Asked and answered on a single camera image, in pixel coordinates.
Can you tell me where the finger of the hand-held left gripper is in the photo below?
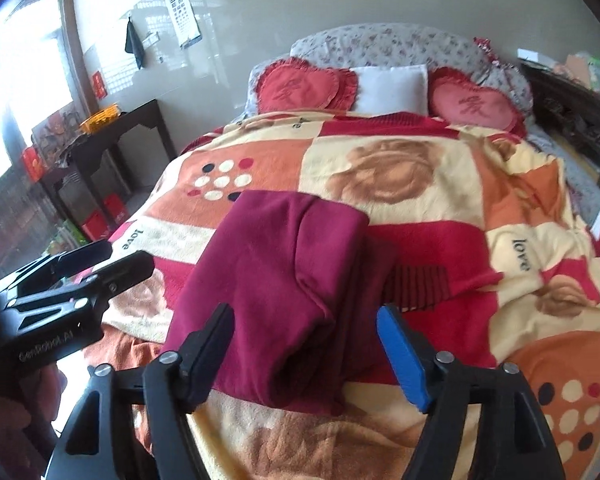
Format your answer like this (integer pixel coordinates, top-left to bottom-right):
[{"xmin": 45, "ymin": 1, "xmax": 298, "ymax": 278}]
[
  {"xmin": 5, "ymin": 250, "xmax": 156, "ymax": 312},
  {"xmin": 9, "ymin": 238, "xmax": 114, "ymax": 294}
]

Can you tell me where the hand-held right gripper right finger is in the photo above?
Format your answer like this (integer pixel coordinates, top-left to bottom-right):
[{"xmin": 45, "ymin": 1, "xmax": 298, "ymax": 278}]
[{"xmin": 377, "ymin": 303, "xmax": 566, "ymax": 480}]

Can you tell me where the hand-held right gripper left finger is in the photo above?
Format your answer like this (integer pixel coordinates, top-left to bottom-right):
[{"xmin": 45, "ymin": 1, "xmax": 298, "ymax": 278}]
[{"xmin": 47, "ymin": 303, "xmax": 236, "ymax": 480}]

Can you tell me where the maroon fleece garment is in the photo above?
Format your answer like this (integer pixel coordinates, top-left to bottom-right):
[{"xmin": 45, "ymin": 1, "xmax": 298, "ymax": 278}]
[{"xmin": 160, "ymin": 189, "xmax": 402, "ymax": 417}]

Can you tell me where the person's left hand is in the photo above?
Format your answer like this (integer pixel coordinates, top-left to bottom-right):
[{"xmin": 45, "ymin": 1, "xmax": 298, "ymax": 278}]
[{"xmin": 27, "ymin": 363, "xmax": 69, "ymax": 427}]

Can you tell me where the red crate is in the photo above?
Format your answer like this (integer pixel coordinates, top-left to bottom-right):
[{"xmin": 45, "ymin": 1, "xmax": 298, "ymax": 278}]
[{"xmin": 82, "ymin": 193, "xmax": 129, "ymax": 241}]

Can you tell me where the red knit sweater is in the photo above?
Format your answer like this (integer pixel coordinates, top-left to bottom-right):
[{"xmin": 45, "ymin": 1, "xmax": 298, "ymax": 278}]
[{"xmin": 369, "ymin": 221, "xmax": 504, "ymax": 314}]

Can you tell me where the red box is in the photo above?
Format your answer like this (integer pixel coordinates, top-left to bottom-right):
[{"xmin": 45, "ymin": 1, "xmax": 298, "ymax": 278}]
[{"xmin": 22, "ymin": 145, "xmax": 47, "ymax": 182}]

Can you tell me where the yellow plastic basket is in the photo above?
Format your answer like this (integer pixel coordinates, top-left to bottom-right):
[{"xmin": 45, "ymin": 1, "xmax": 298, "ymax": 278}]
[{"xmin": 78, "ymin": 103, "xmax": 121, "ymax": 134}]

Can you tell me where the dark wooden table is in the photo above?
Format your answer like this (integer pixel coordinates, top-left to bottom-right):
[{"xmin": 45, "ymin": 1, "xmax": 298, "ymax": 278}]
[{"xmin": 39, "ymin": 99, "xmax": 179, "ymax": 242}]

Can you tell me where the printed orange red blanket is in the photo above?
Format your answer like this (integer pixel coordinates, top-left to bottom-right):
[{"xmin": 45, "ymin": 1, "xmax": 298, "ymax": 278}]
[{"xmin": 99, "ymin": 109, "xmax": 600, "ymax": 480}]

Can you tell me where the dark hanging cloth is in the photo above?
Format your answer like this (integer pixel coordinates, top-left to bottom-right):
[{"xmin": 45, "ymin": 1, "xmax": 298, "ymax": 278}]
[{"xmin": 124, "ymin": 17, "xmax": 145, "ymax": 69}]

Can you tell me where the red heart pillow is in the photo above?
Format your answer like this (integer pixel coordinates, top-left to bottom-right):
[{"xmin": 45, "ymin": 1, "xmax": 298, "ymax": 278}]
[
  {"xmin": 254, "ymin": 57, "xmax": 347, "ymax": 114},
  {"xmin": 330, "ymin": 67, "xmax": 359, "ymax": 112},
  {"xmin": 427, "ymin": 66, "xmax": 527, "ymax": 137}
]

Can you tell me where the white pillow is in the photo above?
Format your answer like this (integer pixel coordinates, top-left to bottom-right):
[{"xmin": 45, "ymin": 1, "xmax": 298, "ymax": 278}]
[{"xmin": 350, "ymin": 64, "xmax": 430, "ymax": 116}]

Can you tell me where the floral quilt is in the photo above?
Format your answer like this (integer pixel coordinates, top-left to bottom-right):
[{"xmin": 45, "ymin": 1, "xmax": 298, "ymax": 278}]
[{"xmin": 247, "ymin": 22, "xmax": 535, "ymax": 121}]

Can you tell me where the eye chart wall poster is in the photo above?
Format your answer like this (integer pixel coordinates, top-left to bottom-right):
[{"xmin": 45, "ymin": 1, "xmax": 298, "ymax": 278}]
[{"xmin": 164, "ymin": 0, "xmax": 202, "ymax": 50}]

